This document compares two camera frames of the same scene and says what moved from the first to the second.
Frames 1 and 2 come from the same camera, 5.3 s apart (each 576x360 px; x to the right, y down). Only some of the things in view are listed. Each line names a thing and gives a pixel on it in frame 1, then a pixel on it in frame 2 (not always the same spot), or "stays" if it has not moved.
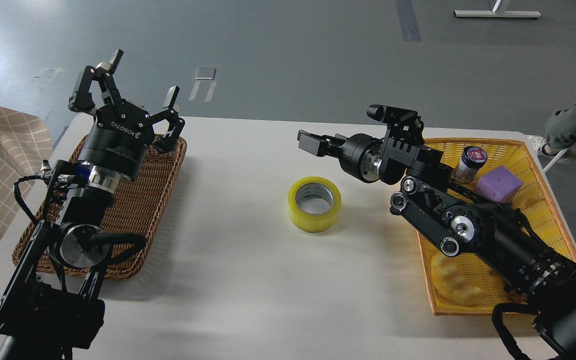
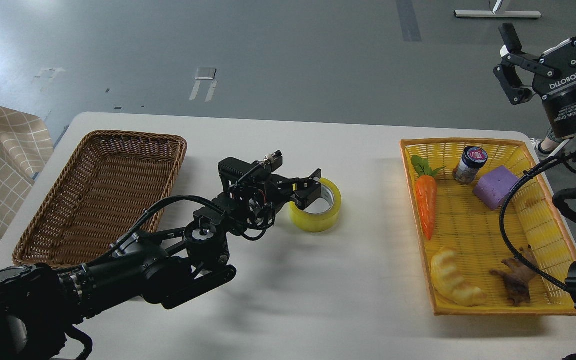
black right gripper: (360, 155) → (573, 84)
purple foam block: (498, 184) stays
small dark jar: (472, 158) stays
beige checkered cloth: (7, 149) stays
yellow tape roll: (314, 203) stays
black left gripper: (114, 150) → (255, 200)
